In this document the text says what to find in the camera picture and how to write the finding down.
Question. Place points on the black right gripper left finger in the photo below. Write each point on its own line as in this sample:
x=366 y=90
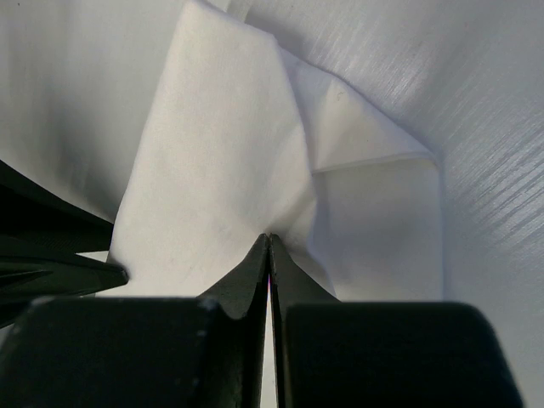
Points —
x=204 y=351

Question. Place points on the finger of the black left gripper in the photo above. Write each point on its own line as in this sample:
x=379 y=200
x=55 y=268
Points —
x=86 y=274
x=31 y=213

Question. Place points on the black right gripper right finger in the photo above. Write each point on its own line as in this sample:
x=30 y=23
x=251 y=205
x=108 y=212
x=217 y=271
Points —
x=330 y=353

